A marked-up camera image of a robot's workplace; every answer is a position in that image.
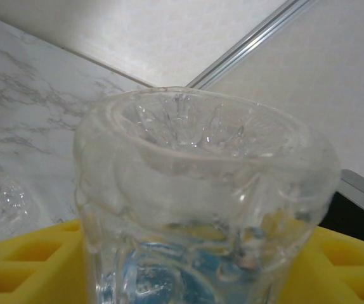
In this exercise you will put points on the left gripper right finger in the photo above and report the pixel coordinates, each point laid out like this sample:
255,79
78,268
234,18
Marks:
350,272

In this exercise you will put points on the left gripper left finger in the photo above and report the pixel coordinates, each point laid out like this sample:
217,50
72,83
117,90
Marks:
26,269

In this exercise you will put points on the clear bottle blue label white cap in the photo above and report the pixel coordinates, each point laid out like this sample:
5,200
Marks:
1,199

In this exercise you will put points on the short clear bottle blue label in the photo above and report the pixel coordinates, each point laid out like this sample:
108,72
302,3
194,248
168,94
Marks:
201,196

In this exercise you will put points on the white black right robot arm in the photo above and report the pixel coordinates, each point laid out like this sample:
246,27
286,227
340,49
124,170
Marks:
359,209

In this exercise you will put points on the aluminium frame post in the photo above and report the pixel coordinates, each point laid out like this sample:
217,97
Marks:
248,39

